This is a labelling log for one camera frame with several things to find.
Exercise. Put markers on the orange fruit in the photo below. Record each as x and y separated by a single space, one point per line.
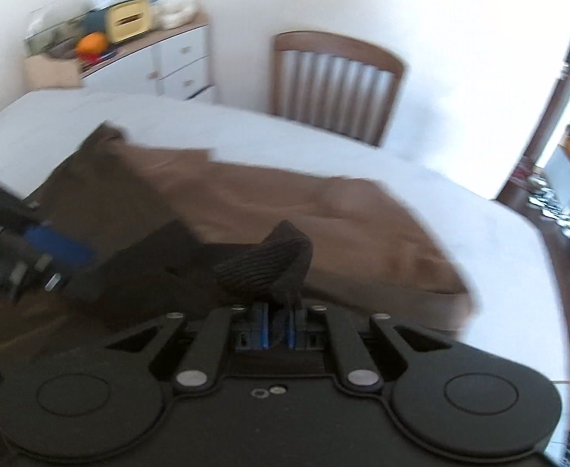
91 44

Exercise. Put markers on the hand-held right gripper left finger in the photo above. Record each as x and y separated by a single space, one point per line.
256 331

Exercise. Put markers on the white printed tablecloth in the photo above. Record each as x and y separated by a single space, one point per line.
314 141

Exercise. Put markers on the white drawer cabinet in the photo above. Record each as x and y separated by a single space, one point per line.
183 48

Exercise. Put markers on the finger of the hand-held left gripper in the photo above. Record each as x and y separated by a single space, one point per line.
58 248

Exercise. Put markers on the wooden chair with black seat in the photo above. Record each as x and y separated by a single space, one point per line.
338 39

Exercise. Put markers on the red packet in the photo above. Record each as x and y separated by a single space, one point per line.
95 60

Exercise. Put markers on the beige folded cloth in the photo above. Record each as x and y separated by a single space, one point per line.
51 70

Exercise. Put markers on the brown sweater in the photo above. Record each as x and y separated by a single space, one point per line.
265 194

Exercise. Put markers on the clear plastic container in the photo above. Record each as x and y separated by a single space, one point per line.
46 34

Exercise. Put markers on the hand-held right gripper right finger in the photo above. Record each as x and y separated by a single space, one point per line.
297 333

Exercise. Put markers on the white bag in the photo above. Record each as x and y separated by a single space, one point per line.
175 7

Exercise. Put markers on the blue and yellow tissue box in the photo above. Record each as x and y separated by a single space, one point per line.
127 19

